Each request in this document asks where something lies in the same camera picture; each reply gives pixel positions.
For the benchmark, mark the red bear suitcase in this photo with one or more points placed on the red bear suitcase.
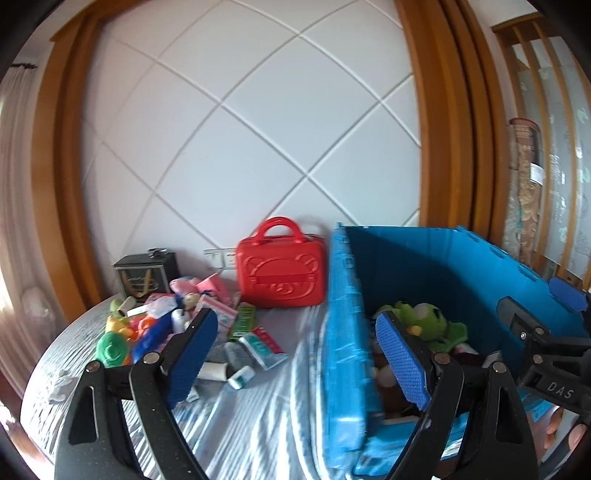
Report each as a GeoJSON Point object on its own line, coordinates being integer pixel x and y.
{"type": "Point", "coordinates": [280, 266]}

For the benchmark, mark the small green frog toy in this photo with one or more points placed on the small green frog toy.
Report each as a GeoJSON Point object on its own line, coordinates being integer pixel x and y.
{"type": "Point", "coordinates": [115, 306]}

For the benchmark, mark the teal and red toothpaste box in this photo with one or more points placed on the teal and red toothpaste box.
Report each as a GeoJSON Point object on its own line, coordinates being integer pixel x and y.
{"type": "Point", "coordinates": [263, 348]}

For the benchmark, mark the wooden slat room divider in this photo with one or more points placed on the wooden slat room divider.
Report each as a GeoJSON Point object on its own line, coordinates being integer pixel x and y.
{"type": "Point", "coordinates": [551, 88]}

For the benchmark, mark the pink white carton box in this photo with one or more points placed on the pink white carton box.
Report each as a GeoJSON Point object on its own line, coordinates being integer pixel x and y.
{"type": "Point", "coordinates": [225, 315]}

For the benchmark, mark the striped grey tablecloth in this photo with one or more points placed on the striped grey tablecloth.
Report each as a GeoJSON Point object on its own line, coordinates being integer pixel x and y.
{"type": "Point", "coordinates": [271, 429]}

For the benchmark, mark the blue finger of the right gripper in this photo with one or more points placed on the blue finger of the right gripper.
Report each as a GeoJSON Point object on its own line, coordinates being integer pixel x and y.
{"type": "Point", "coordinates": [576, 299]}

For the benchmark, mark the teal plush with blue hair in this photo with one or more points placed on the teal plush with blue hair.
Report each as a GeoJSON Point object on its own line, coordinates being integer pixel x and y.
{"type": "Point", "coordinates": [153, 339]}

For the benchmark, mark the blue plastic storage crate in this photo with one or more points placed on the blue plastic storage crate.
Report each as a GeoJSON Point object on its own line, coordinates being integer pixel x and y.
{"type": "Point", "coordinates": [465, 277]}

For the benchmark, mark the rolled patterned carpet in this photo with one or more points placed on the rolled patterned carpet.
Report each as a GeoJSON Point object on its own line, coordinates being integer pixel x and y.
{"type": "Point", "coordinates": [527, 177]}

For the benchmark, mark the green card package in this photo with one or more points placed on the green card package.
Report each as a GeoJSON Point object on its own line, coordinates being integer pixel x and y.
{"type": "Point", "coordinates": [245, 321]}

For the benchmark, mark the pink pig plush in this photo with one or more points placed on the pink pig plush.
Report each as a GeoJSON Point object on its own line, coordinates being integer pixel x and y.
{"type": "Point", "coordinates": [184, 285]}

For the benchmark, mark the yellow duck plush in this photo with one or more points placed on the yellow duck plush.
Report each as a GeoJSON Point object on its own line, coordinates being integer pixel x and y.
{"type": "Point", "coordinates": [120, 326]}

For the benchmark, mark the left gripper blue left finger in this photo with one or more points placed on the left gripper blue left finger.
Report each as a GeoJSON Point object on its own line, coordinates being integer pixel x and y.
{"type": "Point", "coordinates": [95, 442]}

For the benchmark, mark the black gift box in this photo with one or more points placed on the black gift box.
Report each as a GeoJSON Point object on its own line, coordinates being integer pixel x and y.
{"type": "Point", "coordinates": [141, 275]}

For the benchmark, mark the light green frog plush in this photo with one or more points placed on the light green frog plush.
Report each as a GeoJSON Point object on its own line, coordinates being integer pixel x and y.
{"type": "Point", "coordinates": [428, 322]}

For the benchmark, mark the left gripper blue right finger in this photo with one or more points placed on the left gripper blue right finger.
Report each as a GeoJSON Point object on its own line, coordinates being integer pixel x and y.
{"type": "Point", "coordinates": [497, 442]}

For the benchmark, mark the cardboard tube roll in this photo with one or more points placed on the cardboard tube roll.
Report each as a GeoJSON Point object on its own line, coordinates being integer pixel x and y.
{"type": "Point", "coordinates": [126, 305]}

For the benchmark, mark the dark green plush toy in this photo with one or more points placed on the dark green plush toy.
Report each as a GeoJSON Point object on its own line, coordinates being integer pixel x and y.
{"type": "Point", "coordinates": [112, 350]}

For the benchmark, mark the brown bear plush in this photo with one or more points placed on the brown bear plush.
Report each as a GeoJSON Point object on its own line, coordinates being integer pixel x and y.
{"type": "Point", "coordinates": [394, 401]}

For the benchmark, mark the white cotton glove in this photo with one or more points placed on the white cotton glove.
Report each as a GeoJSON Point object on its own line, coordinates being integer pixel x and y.
{"type": "Point", "coordinates": [62, 389]}

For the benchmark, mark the white wall socket panel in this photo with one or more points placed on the white wall socket panel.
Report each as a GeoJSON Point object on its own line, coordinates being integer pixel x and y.
{"type": "Point", "coordinates": [221, 258]}

